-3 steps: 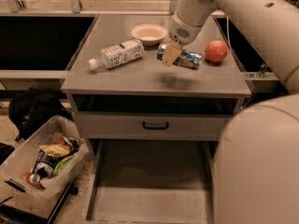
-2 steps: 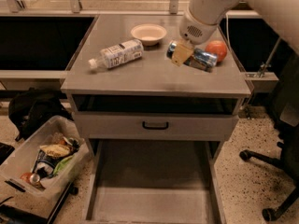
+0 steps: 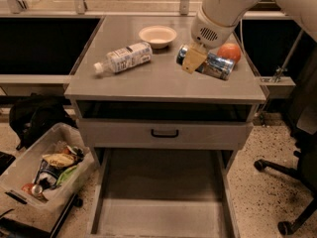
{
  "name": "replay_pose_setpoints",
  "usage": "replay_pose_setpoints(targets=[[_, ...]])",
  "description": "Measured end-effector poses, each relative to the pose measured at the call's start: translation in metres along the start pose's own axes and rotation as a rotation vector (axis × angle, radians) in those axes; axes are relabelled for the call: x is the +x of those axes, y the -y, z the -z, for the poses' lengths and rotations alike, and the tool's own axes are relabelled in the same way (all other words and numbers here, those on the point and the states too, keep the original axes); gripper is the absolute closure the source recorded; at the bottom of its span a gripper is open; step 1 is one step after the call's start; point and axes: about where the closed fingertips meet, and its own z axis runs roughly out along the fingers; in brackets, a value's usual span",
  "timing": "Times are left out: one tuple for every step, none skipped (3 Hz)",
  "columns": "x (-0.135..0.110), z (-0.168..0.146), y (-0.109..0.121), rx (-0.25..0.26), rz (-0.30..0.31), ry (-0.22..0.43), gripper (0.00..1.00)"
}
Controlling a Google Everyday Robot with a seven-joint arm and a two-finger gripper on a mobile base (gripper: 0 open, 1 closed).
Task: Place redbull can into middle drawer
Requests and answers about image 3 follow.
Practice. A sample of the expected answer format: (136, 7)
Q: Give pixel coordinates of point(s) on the grey drawer with black handle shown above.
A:
(165, 135)

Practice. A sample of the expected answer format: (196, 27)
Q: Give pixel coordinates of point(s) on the red soda can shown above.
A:
(33, 189)

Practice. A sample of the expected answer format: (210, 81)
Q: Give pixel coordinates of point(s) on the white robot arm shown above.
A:
(303, 12)

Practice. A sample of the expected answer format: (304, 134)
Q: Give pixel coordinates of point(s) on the open grey bottom drawer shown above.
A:
(162, 194)

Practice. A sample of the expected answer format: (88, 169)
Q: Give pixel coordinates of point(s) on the white paper bowl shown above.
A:
(158, 37)

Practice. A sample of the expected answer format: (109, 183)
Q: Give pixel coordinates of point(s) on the clear plastic storage bin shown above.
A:
(30, 167)

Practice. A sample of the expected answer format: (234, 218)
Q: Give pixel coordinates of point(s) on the clear plastic water bottle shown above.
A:
(125, 58)

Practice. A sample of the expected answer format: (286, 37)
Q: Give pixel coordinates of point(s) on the black backpack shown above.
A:
(31, 117)

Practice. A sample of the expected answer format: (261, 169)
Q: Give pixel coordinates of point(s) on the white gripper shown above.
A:
(208, 31)

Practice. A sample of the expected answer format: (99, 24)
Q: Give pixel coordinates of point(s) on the red apple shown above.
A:
(230, 51)

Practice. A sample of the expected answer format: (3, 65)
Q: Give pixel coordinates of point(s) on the yellow chip bag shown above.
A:
(59, 160)

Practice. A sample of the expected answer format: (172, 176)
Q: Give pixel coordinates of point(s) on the grey drawer cabinet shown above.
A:
(159, 91)

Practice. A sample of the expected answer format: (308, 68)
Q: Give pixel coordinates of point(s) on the blue silver redbull can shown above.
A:
(213, 66)

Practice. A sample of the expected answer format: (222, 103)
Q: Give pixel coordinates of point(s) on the green snack bag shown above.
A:
(65, 175)

